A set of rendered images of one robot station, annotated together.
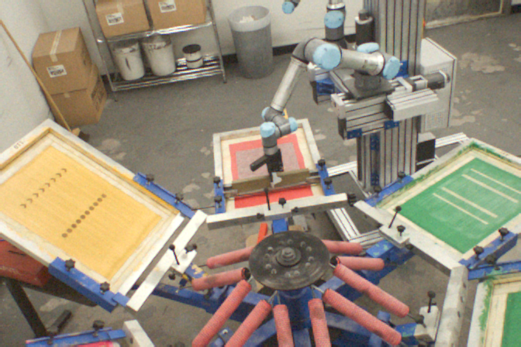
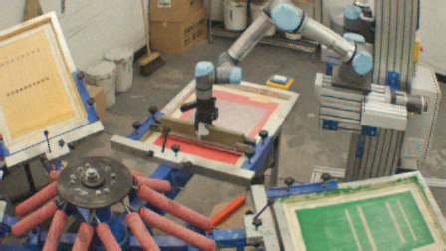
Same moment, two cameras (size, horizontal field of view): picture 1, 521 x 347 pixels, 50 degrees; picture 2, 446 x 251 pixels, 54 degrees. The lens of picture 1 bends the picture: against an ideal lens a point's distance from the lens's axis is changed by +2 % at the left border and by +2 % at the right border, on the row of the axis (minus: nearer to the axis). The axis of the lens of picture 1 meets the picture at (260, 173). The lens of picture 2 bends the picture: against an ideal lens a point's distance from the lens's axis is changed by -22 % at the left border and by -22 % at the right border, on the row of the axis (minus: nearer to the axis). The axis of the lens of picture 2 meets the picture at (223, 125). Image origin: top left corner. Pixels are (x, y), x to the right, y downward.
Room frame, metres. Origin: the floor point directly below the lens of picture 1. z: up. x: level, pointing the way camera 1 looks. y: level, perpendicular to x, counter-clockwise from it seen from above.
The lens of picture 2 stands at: (0.37, -1.00, 2.35)
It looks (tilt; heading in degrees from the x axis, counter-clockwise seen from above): 31 degrees down; 24
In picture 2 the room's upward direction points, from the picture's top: straight up
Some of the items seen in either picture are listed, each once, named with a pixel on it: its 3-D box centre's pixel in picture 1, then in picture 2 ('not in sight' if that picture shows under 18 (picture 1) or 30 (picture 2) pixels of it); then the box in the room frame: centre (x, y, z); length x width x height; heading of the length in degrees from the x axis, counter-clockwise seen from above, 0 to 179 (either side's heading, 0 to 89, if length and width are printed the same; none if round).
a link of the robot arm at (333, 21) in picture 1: (334, 24); (353, 17); (3.19, -0.59, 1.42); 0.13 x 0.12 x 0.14; 164
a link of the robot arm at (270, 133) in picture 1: (268, 134); (204, 75); (2.28, -0.07, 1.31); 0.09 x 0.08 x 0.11; 114
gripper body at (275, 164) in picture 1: (273, 160); (206, 108); (2.28, -0.08, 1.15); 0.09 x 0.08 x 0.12; 90
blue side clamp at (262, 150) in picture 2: (325, 183); (256, 157); (2.25, -0.33, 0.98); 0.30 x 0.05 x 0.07; 0
